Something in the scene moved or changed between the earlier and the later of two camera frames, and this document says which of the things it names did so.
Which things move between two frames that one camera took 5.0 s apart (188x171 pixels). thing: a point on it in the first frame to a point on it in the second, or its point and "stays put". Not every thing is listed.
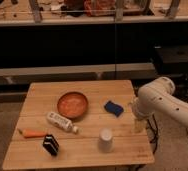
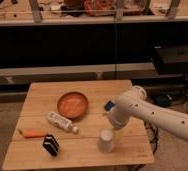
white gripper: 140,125 to 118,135
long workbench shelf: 35,12 stays put
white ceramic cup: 106,141 stays put
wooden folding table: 78,123 stays put
